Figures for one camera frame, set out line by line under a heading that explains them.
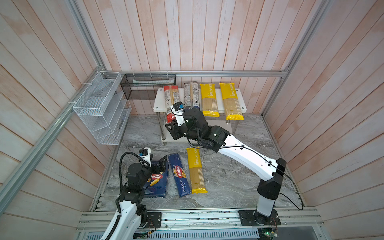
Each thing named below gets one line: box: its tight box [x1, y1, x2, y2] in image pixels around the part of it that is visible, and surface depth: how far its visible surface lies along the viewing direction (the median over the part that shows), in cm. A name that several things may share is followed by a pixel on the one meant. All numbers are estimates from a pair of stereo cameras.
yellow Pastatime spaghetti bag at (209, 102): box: [199, 83, 220, 117], surface depth 79 cm
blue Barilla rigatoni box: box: [144, 160, 169, 199], surface depth 80 cm
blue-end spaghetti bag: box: [184, 81, 200, 109], surface depth 82 cm
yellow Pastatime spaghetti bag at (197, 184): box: [186, 147, 208, 194], surface depth 89 cm
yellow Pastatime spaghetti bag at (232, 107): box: [219, 82, 245, 121], surface depth 77 cm
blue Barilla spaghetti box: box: [168, 153, 192, 198], surface depth 87 cm
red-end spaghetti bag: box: [164, 85, 180, 123], surface depth 81 cm
